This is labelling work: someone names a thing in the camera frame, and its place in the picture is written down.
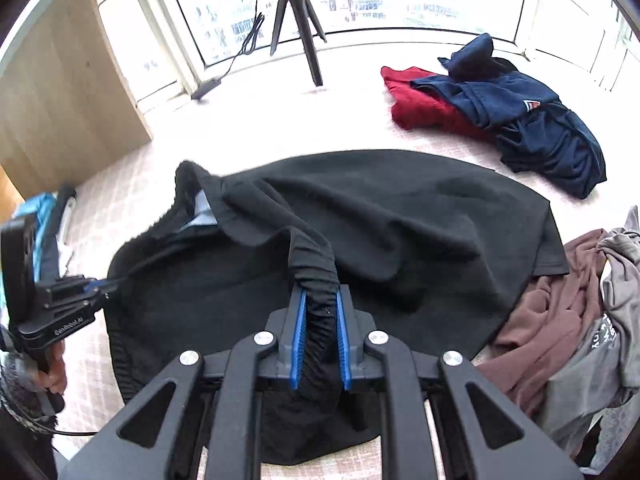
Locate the black garment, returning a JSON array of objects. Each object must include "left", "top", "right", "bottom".
[{"left": 104, "top": 150, "right": 568, "bottom": 466}]

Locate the left hand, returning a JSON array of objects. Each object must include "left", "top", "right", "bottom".
[{"left": 20, "top": 340, "right": 67, "bottom": 394}]

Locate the folded white beige garment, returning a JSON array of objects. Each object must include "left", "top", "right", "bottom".
[{"left": 56, "top": 196, "right": 77, "bottom": 278}]

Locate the folded blue garment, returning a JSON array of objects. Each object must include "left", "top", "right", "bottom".
[{"left": 12, "top": 193, "right": 55, "bottom": 282}]

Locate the orange pine wood panel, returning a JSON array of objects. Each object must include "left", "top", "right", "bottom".
[{"left": 0, "top": 167, "right": 24, "bottom": 223}]

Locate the brown garment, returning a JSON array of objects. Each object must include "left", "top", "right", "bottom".
[{"left": 478, "top": 229, "right": 606, "bottom": 417}]

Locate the large light wooden board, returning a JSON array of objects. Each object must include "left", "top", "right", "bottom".
[{"left": 1, "top": 0, "right": 152, "bottom": 197}]

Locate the navy blue garment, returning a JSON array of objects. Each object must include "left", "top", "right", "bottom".
[{"left": 410, "top": 34, "right": 606, "bottom": 200}]

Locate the red garment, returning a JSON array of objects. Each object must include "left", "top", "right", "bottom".
[{"left": 381, "top": 66, "right": 494, "bottom": 143}]

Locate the black tripod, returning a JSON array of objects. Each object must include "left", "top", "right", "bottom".
[{"left": 270, "top": 0, "right": 326, "bottom": 88}]

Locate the black ring light cable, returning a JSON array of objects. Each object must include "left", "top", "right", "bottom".
[{"left": 188, "top": 0, "right": 266, "bottom": 102}]

